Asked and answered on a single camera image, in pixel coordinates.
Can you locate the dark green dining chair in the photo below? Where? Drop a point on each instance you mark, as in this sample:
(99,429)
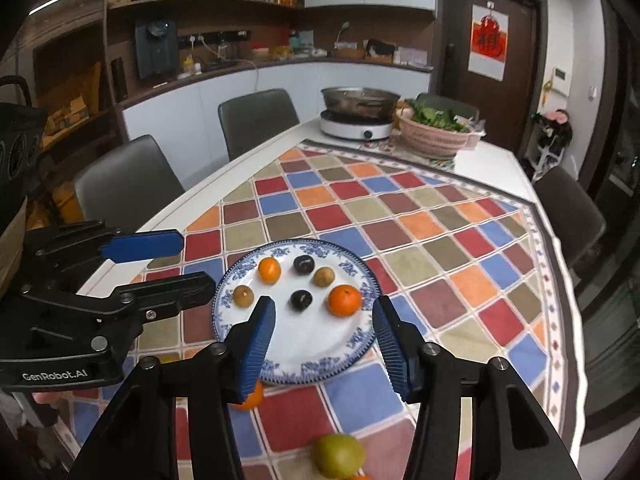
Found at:
(450,102)

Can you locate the dark glass sliding door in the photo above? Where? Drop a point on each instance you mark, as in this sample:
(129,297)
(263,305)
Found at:
(615,240)

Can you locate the white induction cooker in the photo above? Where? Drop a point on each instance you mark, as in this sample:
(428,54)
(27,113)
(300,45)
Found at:
(357,127)

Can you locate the large orange tangerine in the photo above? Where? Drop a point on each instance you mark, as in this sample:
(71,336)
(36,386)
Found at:
(344,300)

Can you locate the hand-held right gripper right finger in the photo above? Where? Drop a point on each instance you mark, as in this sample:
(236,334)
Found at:
(392,350)

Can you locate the white intercom panel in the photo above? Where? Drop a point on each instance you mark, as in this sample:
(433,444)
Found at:
(558,81)

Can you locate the green pear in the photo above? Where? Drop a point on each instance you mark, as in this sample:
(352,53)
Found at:
(338,455)

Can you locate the white desk lamp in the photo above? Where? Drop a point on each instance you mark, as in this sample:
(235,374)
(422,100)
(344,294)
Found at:
(342,35)

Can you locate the black water dispenser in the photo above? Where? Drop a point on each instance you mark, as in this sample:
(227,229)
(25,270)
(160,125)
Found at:
(156,50)

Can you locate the colourful checkered tablecloth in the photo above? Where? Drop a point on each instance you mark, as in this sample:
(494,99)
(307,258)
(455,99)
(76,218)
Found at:
(440,270)

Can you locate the dark brown door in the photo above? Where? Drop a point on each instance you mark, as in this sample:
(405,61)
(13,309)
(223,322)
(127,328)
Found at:
(452,105)

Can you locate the small oval orange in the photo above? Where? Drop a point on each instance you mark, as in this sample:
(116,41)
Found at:
(269,270)

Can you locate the green leafy vegetables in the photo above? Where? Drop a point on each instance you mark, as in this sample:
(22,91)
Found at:
(435,116)

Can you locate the wooden wall shelf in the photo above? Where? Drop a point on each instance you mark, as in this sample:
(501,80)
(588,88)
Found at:
(240,17)

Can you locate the grey dining chair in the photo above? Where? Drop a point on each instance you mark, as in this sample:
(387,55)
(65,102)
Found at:
(257,120)
(130,180)
(570,215)

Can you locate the pink plastic basket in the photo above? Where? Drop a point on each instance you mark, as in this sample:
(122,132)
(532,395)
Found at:
(430,142)

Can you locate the blue rimmed white plate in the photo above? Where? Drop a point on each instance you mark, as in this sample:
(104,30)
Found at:
(300,340)

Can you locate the dark purple plum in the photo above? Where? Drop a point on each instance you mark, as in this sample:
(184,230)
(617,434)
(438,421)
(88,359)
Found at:
(302,264)
(301,300)

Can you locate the door lock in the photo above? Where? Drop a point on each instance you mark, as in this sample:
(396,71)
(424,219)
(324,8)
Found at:
(449,55)

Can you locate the yellow bottle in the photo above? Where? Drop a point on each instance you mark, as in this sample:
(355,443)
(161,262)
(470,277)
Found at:
(188,64)

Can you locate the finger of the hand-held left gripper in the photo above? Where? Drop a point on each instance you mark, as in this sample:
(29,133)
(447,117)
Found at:
(165,292)
(142,246)

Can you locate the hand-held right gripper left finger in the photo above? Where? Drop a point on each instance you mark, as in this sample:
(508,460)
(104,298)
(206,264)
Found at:
(257,345)

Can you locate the white box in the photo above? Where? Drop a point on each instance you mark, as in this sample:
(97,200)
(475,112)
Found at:
(413,56)

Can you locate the white plastic basket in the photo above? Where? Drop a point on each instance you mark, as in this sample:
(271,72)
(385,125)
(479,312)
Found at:
(475,132)

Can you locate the red and white wall calendar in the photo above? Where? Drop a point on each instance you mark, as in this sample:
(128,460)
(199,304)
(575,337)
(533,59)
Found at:
(488,42)

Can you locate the stainless steel pot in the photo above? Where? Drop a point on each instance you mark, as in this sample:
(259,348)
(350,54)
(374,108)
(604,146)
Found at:
(360,100)

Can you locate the small brown kiwi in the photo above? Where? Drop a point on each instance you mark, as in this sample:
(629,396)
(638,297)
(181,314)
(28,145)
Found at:
(243,296)
(324,276)

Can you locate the white lower cabinets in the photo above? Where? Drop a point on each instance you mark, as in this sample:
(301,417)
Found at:
(170,120)

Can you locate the black bag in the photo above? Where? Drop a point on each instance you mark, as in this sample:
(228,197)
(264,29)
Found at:
(380,50)

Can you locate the wall socket strip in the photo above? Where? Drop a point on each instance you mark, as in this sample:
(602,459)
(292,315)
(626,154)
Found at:
(215,38)

